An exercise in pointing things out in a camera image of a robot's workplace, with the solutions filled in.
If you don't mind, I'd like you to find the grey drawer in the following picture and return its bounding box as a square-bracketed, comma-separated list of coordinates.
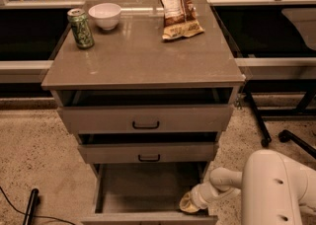
[78, 142, 218, 164]
[58, 106, 233, 134]
[82, 162, 217, 225]

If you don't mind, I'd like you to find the black stand leg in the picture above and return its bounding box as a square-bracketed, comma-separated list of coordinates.
[23, 188, 40, 225]

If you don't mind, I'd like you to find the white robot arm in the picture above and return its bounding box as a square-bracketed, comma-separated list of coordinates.
[180, 150, 316, 225]

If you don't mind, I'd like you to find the white bowl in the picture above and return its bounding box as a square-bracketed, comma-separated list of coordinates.
[88, 3, 121, 31]

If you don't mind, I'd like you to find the green soda can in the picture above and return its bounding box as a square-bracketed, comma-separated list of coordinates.
[67, 8, 95, 49]

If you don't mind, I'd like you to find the grey top drawer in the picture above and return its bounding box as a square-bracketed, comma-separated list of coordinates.
[58, 106, 233, 134]

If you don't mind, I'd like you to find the black floor cable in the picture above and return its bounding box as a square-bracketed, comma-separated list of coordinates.
[0, 186, 77, 225]

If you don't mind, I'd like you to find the grey bottom drawer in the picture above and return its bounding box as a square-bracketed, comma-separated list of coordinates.
[82, 162, 217, 225]

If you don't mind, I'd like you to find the brown chip bag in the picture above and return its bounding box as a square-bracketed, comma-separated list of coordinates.
[160, 0, 203, 40]

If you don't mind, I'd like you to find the grey middle drawer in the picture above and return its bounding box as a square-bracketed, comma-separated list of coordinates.
[78, 142, 218, 164]

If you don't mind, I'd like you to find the black chair base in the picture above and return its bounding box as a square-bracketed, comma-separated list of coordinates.
[278, 129, 316, 159]

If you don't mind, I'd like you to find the black table leg frame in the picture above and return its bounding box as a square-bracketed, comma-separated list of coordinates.
[245, 90, 316, 147]

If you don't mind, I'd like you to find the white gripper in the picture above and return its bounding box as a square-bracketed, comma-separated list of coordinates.
[180, 183, 217, 213]

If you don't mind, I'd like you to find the grey drawer cabinet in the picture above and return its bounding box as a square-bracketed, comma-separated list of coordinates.
[40, 0, 247, 178]

